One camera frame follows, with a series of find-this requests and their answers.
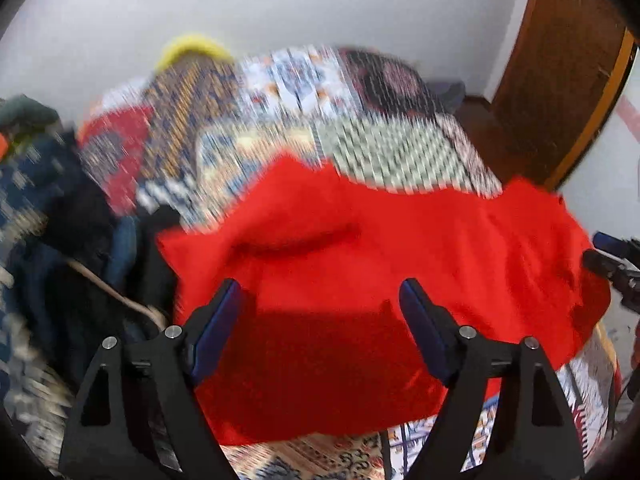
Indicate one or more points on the grey backpack on floor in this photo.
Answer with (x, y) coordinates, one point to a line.
(451, 93)

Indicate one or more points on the person's right hand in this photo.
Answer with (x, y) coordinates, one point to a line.
(635, 353)

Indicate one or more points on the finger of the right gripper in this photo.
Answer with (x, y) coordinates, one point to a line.
(611, 245)

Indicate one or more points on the red sports jacket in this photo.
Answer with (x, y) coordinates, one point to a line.
(320, 344)

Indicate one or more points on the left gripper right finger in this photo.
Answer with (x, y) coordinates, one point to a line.
(434, 331)

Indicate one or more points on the black folded garment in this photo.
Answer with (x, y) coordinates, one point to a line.
(90, 275)

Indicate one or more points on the brown wooden door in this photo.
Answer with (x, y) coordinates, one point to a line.
(567, 67)

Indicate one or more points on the yellow curved headboard cushion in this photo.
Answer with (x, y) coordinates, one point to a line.
(191, 44)

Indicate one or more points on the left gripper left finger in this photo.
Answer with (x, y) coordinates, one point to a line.
(209, 328)

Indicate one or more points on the patchwork patterned bed quilt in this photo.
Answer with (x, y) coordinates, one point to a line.
(412, 144)

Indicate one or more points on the navy patterned folded blanket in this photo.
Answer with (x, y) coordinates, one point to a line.
(47, 195)

